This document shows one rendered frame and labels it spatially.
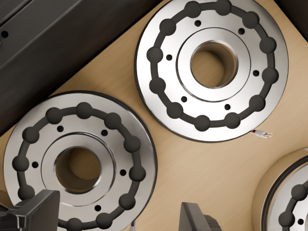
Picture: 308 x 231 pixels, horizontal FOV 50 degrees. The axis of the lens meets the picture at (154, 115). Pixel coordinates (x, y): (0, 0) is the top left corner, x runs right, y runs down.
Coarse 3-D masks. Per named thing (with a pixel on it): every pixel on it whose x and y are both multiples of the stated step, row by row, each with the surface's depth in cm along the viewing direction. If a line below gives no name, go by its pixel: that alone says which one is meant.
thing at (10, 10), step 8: (0, 0) 15; (8, 0) 15; (16, 0) 15; (24, 0) 15; (0, 8) 15; (8, 8) 15; (16, 8) 15; (0, 16) 15; (8, 16) 15; (0, 24) 15
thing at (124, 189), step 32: (64, 96) 22; (96, 96) 22; (32, 128) 22; (64, 128) 22; (96, 128) 22; (128, 128) 22; (32, 160) 22; (128, 160) 22; (32, 192) 22; (128, 192) 22; (64, 224) 22; (96, 224) 22; (128, 224) 22
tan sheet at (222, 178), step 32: (256, 0) 25; (128, 32) 25; (288, 32) 25; (96, 64) 25; (128, 64) 25; (192, 64) 25; (128, 96) 25; (288, 96) 25; (160, 128) 25; (256, 128) 25; (288, 128) 25; (0, 160) 25; (96, 160) 25; (160, 160) 25; (192, 160) 25; (224, 160) 25; (256, 160) 25; (160, 192) 25; (192, 192) 25; (224, 192) 25; (160, 224) 25; (224, 224) 25
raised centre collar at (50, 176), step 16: (64, 144) 21; (80, 144) 21; (96, 144) 21; (48, 160) 21; (112, 160) 21; (48, 176) 21; (112, 176) 21; (64, 192) 21; (80, 192) 21; (96, 192) 21
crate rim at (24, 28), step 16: (32, 0) 15; (48, 0) 15; (64, 0) 15; (80, 0) 15; (16, 16) 15; (32, 16) 15; (48, 16) 15; (64, 16) 15; (0, 32) 15; (16, 32) 15; (32, 32) 15; (48, 32) 15; (0, 48) 15; (16, 48) 15; (32, 48) 15; (0, 64) 15
